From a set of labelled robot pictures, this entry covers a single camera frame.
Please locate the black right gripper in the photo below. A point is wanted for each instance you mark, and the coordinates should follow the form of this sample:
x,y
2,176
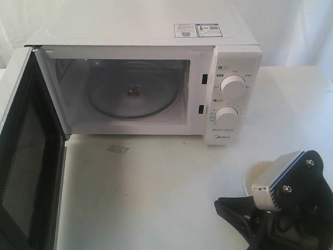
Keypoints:
x,y
302,228

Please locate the cream floral ceramic bowl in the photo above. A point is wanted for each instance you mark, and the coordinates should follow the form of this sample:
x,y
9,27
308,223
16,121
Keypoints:
x,y
253,172

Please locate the white microwave door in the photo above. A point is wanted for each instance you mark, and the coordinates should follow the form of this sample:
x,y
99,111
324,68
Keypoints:
x,y
32,156

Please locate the white microwave oven body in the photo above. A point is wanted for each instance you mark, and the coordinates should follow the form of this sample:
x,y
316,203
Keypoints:
x,y
82,34

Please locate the lower white control knob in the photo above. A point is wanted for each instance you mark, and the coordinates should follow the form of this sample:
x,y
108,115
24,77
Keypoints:
x,y
226,116

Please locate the white control knob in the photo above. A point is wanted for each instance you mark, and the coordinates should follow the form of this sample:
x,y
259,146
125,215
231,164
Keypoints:
x,y
233,87
226,116

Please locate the upper white control knob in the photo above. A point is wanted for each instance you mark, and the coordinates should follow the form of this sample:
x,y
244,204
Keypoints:
x,y
233,87

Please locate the blue white warning sticker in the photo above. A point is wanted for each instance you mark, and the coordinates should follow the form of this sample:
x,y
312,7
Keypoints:
x,y
196,30

